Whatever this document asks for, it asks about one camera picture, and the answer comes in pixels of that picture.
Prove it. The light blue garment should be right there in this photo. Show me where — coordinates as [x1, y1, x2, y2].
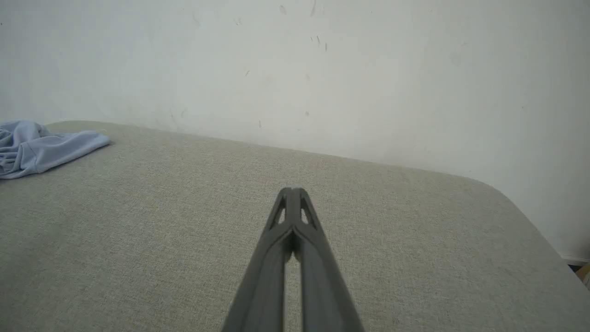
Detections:
[0, 120, 112, 180]

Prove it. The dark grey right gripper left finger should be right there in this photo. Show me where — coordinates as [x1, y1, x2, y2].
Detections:
[221, 187, 294, 332]

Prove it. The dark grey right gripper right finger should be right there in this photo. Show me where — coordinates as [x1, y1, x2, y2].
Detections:
[293, 187, 366, 332]

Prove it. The grey fabric sofa cushion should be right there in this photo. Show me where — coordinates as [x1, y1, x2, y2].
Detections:
[0, 121, 590, 332]

